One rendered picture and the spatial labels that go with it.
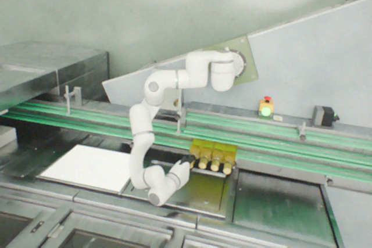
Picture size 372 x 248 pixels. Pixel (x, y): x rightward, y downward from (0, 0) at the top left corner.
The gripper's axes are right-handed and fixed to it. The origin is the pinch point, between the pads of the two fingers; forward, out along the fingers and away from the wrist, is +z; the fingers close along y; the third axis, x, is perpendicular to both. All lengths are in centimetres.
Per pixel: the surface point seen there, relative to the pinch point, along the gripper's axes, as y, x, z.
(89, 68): 15, 112, 52
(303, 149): 5, -44, 35
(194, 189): -12.9, -3.4, 0.5
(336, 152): 5, -58, 43
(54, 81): 16, 102, 13
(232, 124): 13.2, -10.2, 25.7
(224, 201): -12.4, -18.7, -0.5
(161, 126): 3.8, 27.9, 19.1
